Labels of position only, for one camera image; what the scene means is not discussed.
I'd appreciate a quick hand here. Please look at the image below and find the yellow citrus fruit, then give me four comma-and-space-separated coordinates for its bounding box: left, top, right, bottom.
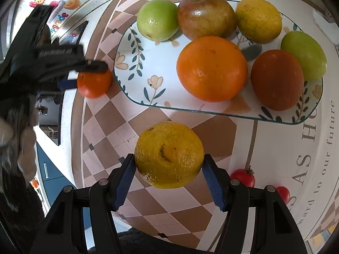
235, 0, 283, 44
134, 121, 205, 189

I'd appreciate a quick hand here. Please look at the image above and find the small orange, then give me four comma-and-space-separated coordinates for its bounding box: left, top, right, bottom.
77, 69, 112, 99

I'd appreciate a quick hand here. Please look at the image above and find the person's left forearm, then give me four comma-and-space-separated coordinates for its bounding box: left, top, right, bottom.
0, 161, 45, 254

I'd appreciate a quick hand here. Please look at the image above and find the person's left hand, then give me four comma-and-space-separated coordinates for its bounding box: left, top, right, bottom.
0, 92, 39, 178

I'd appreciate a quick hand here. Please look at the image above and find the reddish brown apple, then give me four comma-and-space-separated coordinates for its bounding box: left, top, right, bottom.
177, 0, 237, 41

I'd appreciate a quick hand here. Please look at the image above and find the dark orange fruit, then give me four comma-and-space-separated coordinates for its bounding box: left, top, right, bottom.
250, 49, 305, 112

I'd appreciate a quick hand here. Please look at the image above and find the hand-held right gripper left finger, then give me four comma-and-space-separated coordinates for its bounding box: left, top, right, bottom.
30, 153, 136, 254

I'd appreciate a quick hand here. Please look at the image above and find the red cherry tomato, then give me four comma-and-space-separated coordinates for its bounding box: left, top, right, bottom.
230, 166, 256, 188
275, 186, 290, 204

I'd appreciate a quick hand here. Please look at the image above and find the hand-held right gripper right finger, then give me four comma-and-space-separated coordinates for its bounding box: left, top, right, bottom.
202, 154, 309, 254

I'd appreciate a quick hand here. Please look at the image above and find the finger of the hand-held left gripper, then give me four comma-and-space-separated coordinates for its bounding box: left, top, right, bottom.
71, 59, 108, 73
57, 78, 79, 91

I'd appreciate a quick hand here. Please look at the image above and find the blue kitchen cabinet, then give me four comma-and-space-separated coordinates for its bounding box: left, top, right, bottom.
36, 138, 133, 233

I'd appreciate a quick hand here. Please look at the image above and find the large orange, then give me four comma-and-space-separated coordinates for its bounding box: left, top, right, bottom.
176, 36, 249, 103

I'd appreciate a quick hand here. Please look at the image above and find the colourful wall sticker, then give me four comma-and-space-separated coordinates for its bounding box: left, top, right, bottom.
28, 0, 82, 41

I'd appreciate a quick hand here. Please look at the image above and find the checkered table mat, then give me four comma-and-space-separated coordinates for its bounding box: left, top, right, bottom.
71, 0, 339, 249

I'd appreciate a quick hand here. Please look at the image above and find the green fruit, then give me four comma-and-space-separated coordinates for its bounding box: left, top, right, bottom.
280, 31, 327, 82
137, 0, 179, 42

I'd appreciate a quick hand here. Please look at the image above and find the floral ceramic plate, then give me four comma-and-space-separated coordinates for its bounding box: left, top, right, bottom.
113, 0, 324, 125

